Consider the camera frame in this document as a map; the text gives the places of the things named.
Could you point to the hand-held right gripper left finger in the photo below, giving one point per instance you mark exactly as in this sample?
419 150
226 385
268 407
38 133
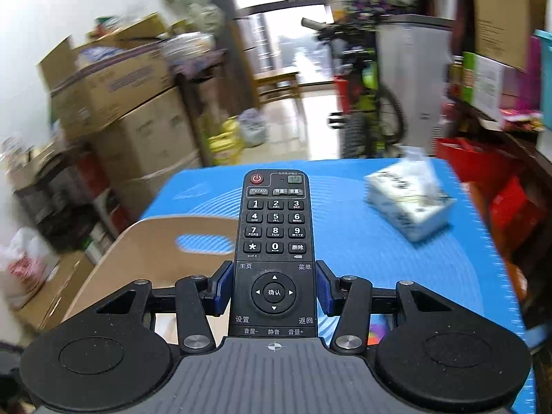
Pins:
222 287

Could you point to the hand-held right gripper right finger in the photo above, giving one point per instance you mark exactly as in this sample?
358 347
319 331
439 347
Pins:
325 287

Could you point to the black remote control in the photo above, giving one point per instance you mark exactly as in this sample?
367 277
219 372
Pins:
274 224

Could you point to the beige plastic storage bin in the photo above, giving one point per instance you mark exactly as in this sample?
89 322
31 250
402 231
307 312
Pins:
129 258

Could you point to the blue silicone baking mat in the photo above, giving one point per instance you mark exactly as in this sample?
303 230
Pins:
345 241

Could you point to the white printed tissue box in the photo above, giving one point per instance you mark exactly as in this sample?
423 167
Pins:
409 207

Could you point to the plastic-wrapped cardboard box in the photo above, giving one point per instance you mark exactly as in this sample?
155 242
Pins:
142 194

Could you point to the yellow plastic jug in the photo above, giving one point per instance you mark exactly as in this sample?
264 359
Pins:
224 138

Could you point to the black and green bicycle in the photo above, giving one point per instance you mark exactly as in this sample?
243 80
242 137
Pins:
358 133

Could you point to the red and white appliance box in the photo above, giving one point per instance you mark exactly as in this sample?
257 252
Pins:
99 181

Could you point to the clear plastic bag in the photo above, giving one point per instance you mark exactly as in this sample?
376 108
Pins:
252 127

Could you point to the large brown cardboard box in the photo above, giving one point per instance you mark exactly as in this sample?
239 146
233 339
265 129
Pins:
151 138

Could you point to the blue-printed cardboard box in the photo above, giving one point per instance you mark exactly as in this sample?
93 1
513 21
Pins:
56 284

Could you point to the black utility cart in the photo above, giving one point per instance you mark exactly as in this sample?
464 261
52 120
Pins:
56 207

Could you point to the wide red gift bag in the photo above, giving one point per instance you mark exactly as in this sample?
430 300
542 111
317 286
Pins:
461 151

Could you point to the white plastic shopping bag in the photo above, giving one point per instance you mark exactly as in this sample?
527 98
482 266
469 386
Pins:
26 263

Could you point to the small red gift bag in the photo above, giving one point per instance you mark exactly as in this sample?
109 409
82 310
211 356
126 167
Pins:
513 207

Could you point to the wooden chair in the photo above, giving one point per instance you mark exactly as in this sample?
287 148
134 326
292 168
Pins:
276 78

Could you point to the open printed cardboard box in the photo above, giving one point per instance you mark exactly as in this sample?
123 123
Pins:
108 90

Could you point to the white chest freezer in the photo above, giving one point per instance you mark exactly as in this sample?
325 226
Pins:
414 73

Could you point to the dark wooden sideboard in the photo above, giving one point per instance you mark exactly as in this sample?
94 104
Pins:
522 151

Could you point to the pack of clear plastic bottles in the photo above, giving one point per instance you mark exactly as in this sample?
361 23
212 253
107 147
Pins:
189 47

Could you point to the green and white carton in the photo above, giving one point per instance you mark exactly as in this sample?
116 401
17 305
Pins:
483 82

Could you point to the teal plastic storage tub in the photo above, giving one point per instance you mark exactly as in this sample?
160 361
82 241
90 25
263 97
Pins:
544 77

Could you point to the tall brown cardboard box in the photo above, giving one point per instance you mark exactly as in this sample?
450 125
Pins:
504 13

